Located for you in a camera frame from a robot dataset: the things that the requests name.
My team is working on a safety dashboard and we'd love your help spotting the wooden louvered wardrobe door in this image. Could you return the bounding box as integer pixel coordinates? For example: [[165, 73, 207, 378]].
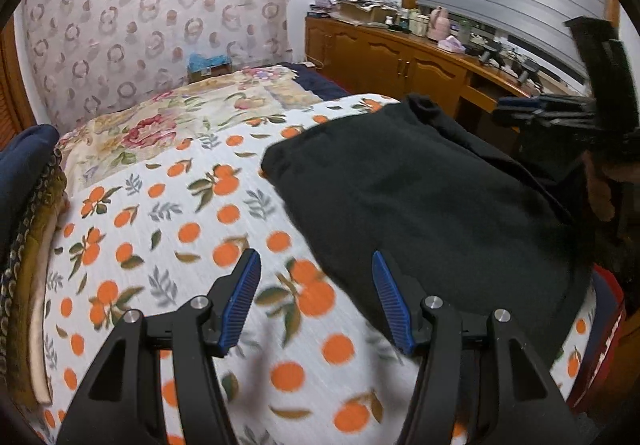
[[0, 18, 36, 150]]

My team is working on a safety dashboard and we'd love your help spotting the navy blue folded garment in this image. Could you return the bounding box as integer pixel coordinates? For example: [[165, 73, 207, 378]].
[[1, 124, 60, 254]]

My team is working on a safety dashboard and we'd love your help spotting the black printed t-shirt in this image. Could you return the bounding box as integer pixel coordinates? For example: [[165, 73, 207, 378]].
[[262, 95, 592, 364]]

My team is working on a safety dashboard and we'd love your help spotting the floral bedspread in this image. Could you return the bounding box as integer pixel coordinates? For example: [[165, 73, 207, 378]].
[[58, 64, 322, 196]]

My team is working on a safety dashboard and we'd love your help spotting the wooden sideboard cabinet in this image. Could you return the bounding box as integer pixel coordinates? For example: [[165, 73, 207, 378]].
[[304, 14, 576, 126]]

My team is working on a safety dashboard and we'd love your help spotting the clutter pile on cabinet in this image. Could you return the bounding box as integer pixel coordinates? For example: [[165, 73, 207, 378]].
[[307, 0, 399, 26]]

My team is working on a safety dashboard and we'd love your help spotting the navy blue blanket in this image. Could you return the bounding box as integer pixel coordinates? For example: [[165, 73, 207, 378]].
[[282, 62, 349, 101]]

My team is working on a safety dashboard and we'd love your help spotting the orange print white sheet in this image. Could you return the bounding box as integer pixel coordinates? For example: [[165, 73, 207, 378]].
[[40, 94, 597, 444]]

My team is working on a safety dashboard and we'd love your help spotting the pink kettle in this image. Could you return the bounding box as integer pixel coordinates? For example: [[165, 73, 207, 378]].
[[427, 6, 450, 42]]

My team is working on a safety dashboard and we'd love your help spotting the circle patterned sheer curtain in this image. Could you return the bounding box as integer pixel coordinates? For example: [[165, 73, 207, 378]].
[[22, 0, 291, 132]]

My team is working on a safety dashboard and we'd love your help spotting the red blanket edge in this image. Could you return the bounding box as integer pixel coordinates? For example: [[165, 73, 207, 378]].
[[567, 265, 626, 413]]

